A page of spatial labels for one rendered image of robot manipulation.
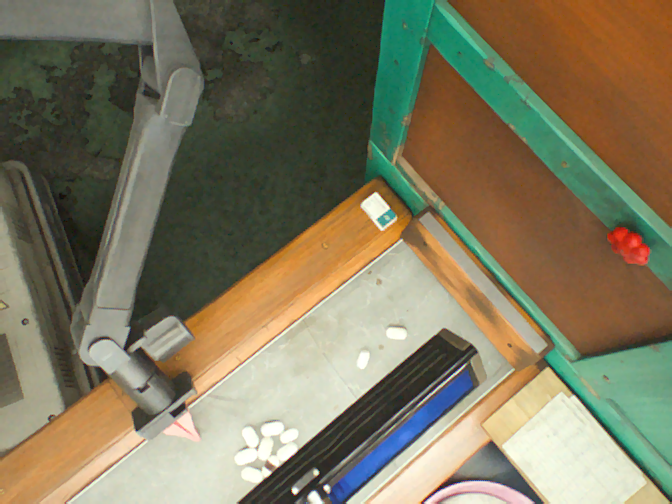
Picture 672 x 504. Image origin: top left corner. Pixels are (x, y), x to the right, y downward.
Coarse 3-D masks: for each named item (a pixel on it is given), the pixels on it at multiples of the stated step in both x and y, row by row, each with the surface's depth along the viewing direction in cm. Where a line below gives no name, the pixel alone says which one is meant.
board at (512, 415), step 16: (544, 368) 104; (528, 384) 103; (544, 384) 103; (560, 384) 103; (512, 400) 102; (528, 400) 102; (544, 400) 102; (496, 416) 101; (512, 416) 101; (528, 416) 101; (496, 432) 101; (512, 432) 101; (528, 480) 99; (544, 496) 98; (640, 496) 99; (656, 496) 99
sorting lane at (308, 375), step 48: (384, 288) 110; (432, 288) 110; (288, 336) 108; (336, 336) 108; (384, 336) 108; (480, 336) 108; (240, 384) 106; (288, 384) 106; (336, 384) 106; (240, 432) 104; (432, 432) 104; (96, 480) 101; (144, 480) 102; (192, 480) 102; (240, 480) 102; (384, 480) 102
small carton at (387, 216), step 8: (376, 192) 110; (368, 200) 110; (376, 200) 110; (368, 208) 109; (376, 208) 109; (384, 208) 109; (376, 216) 109; (384, 216) 109; (392, 216) 109; (384, 224) 109
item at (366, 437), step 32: (416, 352) 76; (448, 352) 72; (384, 384) 74; (416, 384) 70; (448, 384) 71; (480, 384) 76; (352, 416) 72; (384, 416) 69; (416, 416) 71; (320, 448) 71; (352, 448) 68; (384, 448) 70; (288, 480) 69; (320, 480) 67; (352, 480) 70
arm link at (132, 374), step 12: (144, 348) 92; (132, 360) 91; (144, 360) 93; (156, 360) 94; (120, 372) 91; (132, 372) 91; (144, 372) 92; (120, 384) 92; (132, 384) 92; (144, 384) 94
